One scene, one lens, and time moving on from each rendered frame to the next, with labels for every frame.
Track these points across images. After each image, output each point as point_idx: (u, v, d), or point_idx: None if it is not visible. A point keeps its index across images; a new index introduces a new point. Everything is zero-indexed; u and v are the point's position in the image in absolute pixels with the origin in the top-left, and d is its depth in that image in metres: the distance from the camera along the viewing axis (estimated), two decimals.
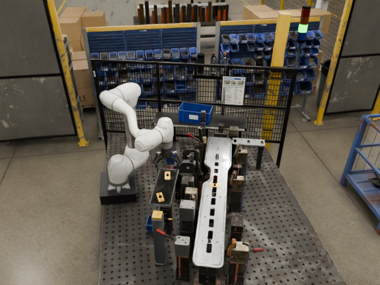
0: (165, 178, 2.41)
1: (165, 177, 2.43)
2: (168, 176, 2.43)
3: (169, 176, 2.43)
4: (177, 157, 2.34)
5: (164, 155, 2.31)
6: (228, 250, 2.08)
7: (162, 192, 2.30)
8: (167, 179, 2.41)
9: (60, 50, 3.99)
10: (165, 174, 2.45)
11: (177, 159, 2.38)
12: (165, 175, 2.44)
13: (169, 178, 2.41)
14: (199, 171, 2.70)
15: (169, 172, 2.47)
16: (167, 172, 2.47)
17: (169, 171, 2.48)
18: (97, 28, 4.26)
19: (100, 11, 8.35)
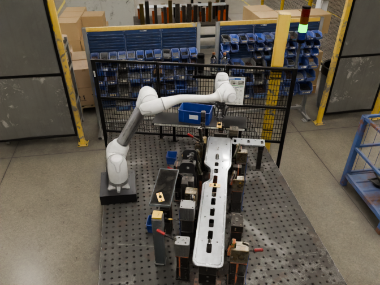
0: (217, 126, 2.81)
1: (217, 125, 2.82)
2: (219, 125, 2.83)
3: (220, 125, 2.83)
4: (225, 111, 2.75)
5: (218, 106, 2.72)
6: (228, 250, 2.08)
7: (162, 192, 2.30)
8: (218, 127, 2.81)
9: (60, 50, 3.99)
10: (217, 124, 2.85)
11: (223, 114, 2.79)
12: (217, 125, 2.84)
13: (221, 126, 2.81)
14: (199, 171, 2.70)
15: (221, 122, 2.87)
16: (219, 122, 2.87)
17: (220, 122, 2.87)
18: (97, 28, 4.26)
19: (100, 11, 8.35)
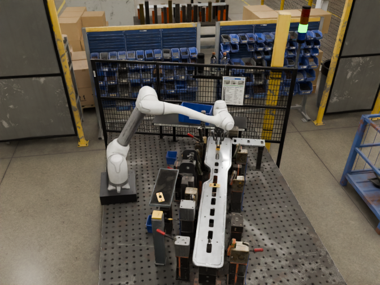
0: (216, 149, 2.94)
1: (216, 148, 2.95)
2: (218, 147, 2.96)
3: (219, 148, 2.96)
4: (224, 135, 2.88)
5: (217, 131, 2.85)
6: (228, 250, 2.08)
7: (162, 192, 2.30)
8: (217, 150, 2.93)
9: (60, 50, 3.99)
10: (216, 146, 2.98)
11: None
12: (216, 147, 2.97)
13: (219, 149, 2.94)
14: (199, 171, 2.70)
15: (220, 145, 3.00)
16: (217, 145, 3.00)
17: (219, 145, 3.00)
18: (97, 28, 4.26)
19: (100, 11, 8.35)
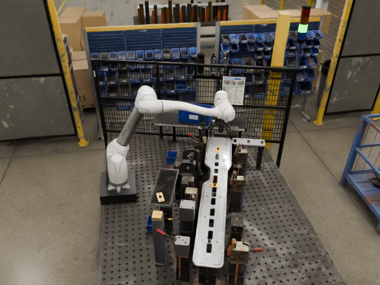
0: (215, 151, 2.95)
1: (216, 150, 2.96)
2: (217, 149, 2.97)
3: (219, 150, 2.96)
4: (228, 125, 2.82)
5: (217, 122, 2.80)
6: (228, 250, 2.08)
7: (162, 192, 2.30)
8: (216, 151, 2.94)
9: (60, 50, 3.99)
10: (216, 147, 2.98)
11: (228, 128, 2.85)
12: (216, 149, 2.97)
13: (219, 151, 2.94)
14: (199, 171, 2.70)
15: (220, 146, 2.99)
16: (218, 146, 3.00)
17: (220, 146, 3.00)
18: (97, 28, 4.26)
19: (100, 11, 8.35)
